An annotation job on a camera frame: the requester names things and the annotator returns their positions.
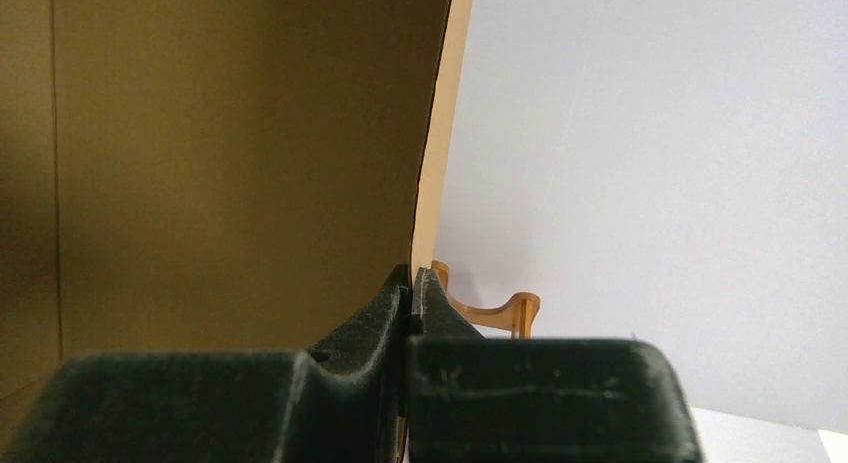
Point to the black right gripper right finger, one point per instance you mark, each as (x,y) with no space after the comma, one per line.
(478,399)

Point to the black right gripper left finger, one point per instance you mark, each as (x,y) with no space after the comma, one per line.
(335,401)

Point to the brown cardboard box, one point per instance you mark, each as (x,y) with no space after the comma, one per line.
(206,175)

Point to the orange wooden shelf rack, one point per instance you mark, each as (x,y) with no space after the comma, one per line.
(516,315)

